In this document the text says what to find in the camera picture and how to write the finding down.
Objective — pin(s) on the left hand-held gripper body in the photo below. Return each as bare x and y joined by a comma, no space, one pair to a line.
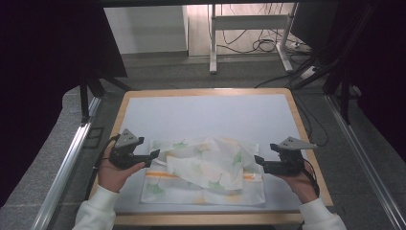
123,156

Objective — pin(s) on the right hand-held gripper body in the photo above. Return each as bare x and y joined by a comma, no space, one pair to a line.
290,163

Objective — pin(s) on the white leaf print pillowcase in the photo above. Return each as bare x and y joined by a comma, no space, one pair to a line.
207,169

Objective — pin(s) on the person's left hand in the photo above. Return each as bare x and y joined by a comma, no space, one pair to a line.
111,177

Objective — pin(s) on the person's right hand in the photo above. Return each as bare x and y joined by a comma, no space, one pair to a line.
301,187

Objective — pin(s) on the black metal stand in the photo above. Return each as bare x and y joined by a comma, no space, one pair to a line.
84,102
344,96

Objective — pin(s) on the pale blue table mat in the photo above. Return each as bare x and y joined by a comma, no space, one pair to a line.
207,118

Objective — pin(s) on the wooden table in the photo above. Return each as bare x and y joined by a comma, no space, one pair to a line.
207,219

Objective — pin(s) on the white power strip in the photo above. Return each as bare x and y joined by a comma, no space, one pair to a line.
309,72
300,47

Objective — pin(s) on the dark curtain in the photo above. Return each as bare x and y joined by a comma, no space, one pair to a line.
38,80
386,80

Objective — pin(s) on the white cabinet panel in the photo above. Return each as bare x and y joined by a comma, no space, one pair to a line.
145,30

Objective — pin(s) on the aluminium rail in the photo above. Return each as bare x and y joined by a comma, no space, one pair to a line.
63,172
367,166

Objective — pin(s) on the white metal desk frame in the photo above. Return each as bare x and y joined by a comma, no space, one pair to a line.
249,21

